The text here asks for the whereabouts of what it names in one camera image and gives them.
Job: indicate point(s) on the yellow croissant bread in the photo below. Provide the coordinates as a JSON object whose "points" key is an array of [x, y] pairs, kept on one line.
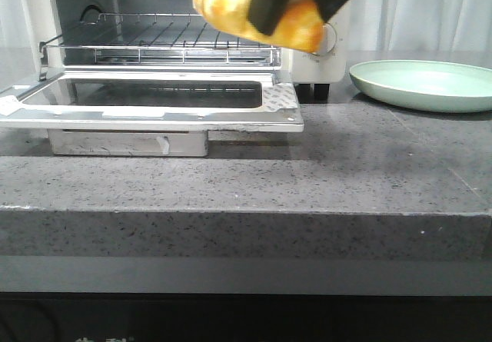
{"points": [[300, 28]]}

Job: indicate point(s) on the glass oven door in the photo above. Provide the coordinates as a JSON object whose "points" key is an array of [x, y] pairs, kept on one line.
{"points": [[132, 100]]}

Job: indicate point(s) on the white Toshiba toaster oven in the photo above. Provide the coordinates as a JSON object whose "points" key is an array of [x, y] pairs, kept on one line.
{"points": [[312, 75]]}

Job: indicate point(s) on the lower timer knob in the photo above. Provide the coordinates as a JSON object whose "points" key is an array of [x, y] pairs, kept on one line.
{"points": [[328, 40]]}

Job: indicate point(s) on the white curtain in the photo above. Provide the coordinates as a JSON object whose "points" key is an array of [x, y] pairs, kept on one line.
{"points": [[375, 25]]}

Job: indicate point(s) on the light green plate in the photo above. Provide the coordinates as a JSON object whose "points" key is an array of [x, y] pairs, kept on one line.
{"points": [[435, 86]]}

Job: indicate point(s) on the metal wire oven rack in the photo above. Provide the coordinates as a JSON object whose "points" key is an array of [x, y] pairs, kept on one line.
{"points": [[152, 39]]}

